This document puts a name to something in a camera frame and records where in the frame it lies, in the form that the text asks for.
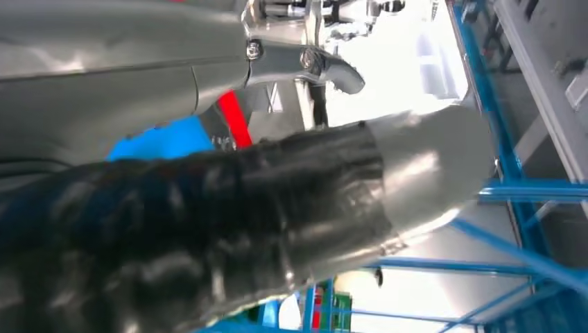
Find blue metal shelf rack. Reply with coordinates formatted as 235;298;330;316
105;114;217;162
193;0;588;333

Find white plastic part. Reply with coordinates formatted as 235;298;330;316
277;293;304;332

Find green plastic crate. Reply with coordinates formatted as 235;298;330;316
331;291;354;331

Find grey aluminium frame enclosure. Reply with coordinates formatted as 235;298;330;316
491;0;588;217

